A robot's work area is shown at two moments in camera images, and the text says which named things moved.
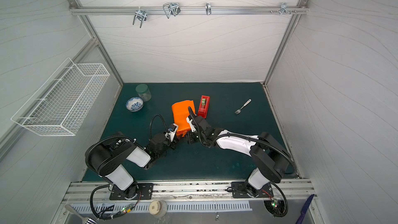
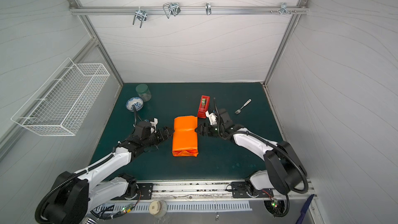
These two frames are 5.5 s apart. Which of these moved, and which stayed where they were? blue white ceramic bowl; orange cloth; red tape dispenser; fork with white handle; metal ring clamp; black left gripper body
Moved: black left gripper body; orange cloth
Stayed: blue white ceramic bowl; red tape dispenser; fork with white handle; metal ring clamp
